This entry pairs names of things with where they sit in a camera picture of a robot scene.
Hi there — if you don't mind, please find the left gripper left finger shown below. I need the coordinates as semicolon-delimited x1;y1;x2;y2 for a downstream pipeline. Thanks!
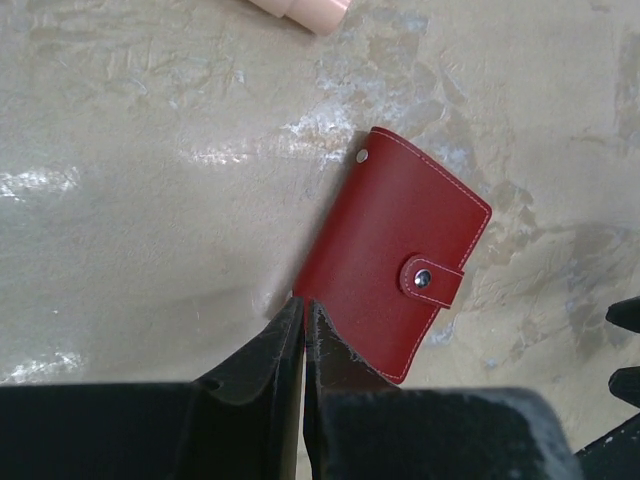
1;298;304;479

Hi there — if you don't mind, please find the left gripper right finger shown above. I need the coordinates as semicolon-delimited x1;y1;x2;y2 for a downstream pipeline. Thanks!
303;302;583;479

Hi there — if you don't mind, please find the red leather card holder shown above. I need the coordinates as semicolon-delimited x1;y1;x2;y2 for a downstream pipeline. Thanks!
292;127;492;384

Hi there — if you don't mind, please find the pink microphone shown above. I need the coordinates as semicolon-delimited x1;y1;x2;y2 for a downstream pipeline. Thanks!
251;0;351;36

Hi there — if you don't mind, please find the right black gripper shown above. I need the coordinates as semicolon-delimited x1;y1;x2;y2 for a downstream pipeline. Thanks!
576;296;640;480

